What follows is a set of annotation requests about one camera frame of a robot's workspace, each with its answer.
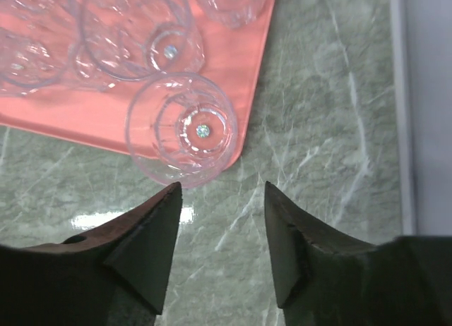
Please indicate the pink plastic tray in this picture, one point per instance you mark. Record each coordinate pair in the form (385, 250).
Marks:
(97, 119)

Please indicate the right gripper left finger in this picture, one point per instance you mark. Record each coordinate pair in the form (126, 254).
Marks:
(114, 274)

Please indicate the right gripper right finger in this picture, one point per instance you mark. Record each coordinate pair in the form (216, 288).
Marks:
(322, 276)

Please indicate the aluminium rail frame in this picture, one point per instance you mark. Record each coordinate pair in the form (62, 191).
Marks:
(403, 115)

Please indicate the clear wine glass front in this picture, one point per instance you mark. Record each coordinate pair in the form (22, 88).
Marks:
(232, 13)

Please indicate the tall clear glass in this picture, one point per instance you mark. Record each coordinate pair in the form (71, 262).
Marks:
(181, 127)

